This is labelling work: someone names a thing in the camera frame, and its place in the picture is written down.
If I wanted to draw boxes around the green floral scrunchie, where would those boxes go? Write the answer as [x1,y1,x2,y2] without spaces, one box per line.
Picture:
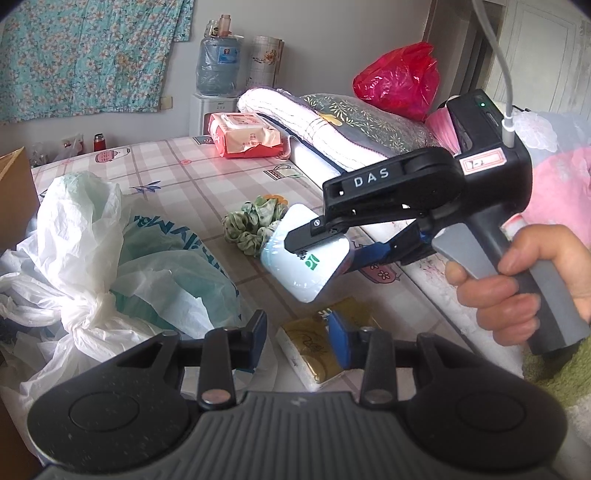
[222,194,290,258]

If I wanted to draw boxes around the white water dispenser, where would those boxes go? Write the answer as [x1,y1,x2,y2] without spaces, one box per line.
[189,92,241,137]

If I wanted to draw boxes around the clear plastic bag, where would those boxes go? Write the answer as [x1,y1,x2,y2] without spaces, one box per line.
[30,138,82,167]

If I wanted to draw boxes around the white cable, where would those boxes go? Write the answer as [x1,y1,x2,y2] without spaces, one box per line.
[471,0,516,148]

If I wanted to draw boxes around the pink wet wipes pack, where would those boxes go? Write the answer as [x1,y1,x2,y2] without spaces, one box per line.
[206,112,284,160]

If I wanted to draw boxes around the green fuzzy cloth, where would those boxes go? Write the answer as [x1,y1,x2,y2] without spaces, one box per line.
[521,344,591,418]

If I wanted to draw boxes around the weathered wardrobe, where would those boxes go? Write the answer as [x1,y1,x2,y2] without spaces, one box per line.
[422,0,591,114]

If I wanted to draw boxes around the white and green plastic bag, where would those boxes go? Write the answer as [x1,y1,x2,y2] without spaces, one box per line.
[0,171,243,407]

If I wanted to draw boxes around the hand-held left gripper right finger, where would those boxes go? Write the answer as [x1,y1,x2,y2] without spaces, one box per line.
[328,311,484,409]

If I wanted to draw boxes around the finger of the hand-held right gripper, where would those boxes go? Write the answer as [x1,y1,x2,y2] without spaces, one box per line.
[283,208,419,256]
[342,220,435,274]

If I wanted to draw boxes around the teal floral cloth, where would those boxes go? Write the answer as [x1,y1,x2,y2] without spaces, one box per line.
[0,0,195,124]

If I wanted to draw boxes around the patterned paper roll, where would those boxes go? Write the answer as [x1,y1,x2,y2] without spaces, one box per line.
[249,36,285,91]

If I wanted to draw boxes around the red plastic bag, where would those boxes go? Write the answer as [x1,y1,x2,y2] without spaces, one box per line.
[353,41,440,123]

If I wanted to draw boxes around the brown cardboard box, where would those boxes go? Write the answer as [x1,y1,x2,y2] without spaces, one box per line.
[0,147,41,250]

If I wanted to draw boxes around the white packet with green mark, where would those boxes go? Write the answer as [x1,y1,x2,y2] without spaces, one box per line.
[259,204,352,304]

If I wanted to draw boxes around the white stitched-edge blanket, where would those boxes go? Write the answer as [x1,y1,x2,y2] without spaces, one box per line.
[236,87,409,172]

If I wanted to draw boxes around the blue water jug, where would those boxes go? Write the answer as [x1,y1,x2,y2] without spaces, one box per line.
[196,34,243,97]

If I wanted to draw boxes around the person's right hand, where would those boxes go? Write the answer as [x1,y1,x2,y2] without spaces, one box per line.
[444,224,591,348]

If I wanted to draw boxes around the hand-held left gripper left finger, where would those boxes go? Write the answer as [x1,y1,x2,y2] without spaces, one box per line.
[115,310,269,409]

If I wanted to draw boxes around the gold tissue pack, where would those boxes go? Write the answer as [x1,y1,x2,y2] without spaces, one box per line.
[276,296,384,392]

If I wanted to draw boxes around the grey floral pillow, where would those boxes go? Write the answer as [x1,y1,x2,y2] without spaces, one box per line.
[295,93,439,153]

